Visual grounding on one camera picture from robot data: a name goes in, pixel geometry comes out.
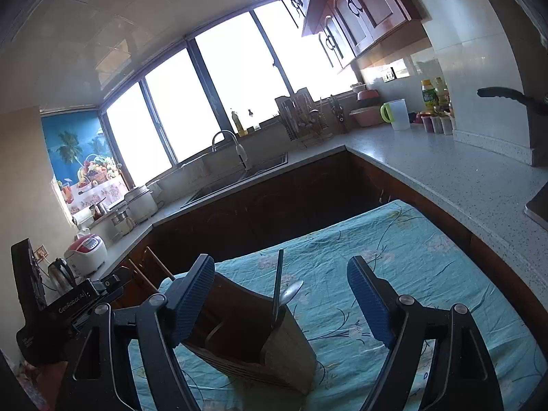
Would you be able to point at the blue floral tablecloth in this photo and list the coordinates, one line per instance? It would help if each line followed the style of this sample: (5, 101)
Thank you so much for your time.
(385, 239)

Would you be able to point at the dark wooden base cabinets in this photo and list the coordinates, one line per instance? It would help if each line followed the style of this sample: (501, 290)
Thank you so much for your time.
(278, 205)

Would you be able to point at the green-label drink bottle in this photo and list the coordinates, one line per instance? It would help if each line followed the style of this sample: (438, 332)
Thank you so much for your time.
(428, 96)

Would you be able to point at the tropical fruit roller blind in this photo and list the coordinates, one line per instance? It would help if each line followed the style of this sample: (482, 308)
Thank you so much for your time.
(68, 145)

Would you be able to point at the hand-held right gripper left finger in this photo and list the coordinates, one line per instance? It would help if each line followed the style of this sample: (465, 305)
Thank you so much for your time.
(192, 299)

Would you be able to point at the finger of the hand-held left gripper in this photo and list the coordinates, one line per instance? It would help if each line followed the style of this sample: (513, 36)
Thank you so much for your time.
(109, 283)

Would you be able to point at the white and red rice cooker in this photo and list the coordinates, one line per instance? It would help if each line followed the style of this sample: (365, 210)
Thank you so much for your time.
(90, 252)

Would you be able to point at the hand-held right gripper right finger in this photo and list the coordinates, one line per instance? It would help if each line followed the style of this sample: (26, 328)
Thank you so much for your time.
(370, 304)

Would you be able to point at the wall socket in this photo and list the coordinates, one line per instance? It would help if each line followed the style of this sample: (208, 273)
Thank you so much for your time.
(41, 253)
(389, 75)

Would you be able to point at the wooden utensil holder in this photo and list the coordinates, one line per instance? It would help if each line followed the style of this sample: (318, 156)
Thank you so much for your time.
(291, 351)

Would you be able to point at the knife holder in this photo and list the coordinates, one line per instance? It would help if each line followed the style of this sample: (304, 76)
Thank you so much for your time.
(340, 115)

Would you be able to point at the kitchen window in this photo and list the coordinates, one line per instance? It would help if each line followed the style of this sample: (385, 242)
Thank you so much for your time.
(227, 72)

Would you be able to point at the steel electric kettle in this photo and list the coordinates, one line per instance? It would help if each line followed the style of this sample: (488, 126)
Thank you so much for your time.
(62, 276)

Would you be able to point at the steel kitchen sink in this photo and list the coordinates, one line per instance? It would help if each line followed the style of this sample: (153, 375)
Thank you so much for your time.
(222, 188)

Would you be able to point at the curved kitchen faucet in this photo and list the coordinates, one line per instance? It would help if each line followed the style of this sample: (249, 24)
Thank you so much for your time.
(242, 154)

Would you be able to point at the metal spoon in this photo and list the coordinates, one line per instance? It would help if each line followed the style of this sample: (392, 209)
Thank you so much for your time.
(292, 291)

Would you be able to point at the white cooker pot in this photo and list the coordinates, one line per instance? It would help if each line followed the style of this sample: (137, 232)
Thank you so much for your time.
(141, 205)

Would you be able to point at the pink lidded pot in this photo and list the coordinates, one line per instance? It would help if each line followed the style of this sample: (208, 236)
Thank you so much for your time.
(368, 95)

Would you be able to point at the small white blender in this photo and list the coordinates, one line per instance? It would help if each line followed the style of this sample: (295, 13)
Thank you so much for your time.
(122, 222)

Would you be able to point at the paper towel roll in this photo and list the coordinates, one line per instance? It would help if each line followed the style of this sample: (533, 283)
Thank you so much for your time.
(83, 217)

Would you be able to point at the pink basin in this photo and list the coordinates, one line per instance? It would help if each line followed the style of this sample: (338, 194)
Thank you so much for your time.
(366, 117)

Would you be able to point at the yellow oil bottle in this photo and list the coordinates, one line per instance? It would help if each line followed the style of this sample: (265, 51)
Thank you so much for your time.
(443, 92)

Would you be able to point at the steel cooktop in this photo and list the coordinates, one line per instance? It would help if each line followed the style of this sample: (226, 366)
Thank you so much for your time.
(538, 209)

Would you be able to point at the small red container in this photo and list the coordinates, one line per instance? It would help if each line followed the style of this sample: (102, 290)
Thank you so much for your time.
(414, 117)

